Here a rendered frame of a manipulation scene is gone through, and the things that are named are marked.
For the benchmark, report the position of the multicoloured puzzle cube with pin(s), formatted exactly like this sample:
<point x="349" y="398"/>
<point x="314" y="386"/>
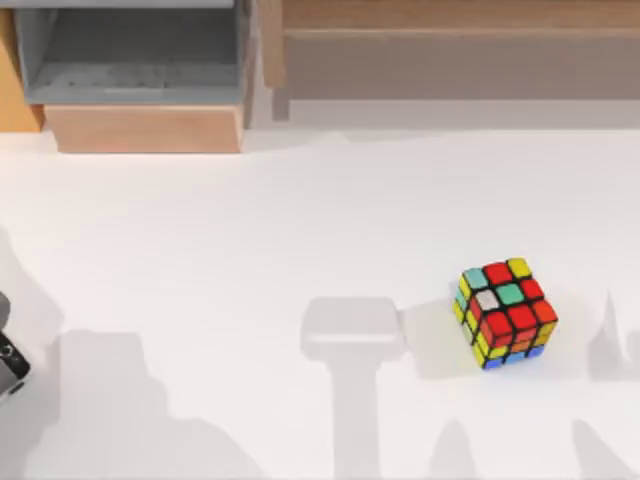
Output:
<point x="505" y="312"/>

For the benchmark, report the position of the pale wooden drawer front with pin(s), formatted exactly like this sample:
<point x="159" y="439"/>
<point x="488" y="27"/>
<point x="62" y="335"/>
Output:
<point x="145" y="127"/>

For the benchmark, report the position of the wooden open shelf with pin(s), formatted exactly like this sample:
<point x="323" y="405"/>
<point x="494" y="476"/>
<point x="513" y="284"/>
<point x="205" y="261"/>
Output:
<point x="450" y="50"/>

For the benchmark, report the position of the grey pierced drawer inside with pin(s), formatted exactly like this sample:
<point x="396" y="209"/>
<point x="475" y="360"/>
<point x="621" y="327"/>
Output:
<point x="135" y="60"/>

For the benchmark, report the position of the wooden cupboard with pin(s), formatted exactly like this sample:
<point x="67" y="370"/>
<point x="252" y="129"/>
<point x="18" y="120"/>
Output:
<point x="12" y="80"/>

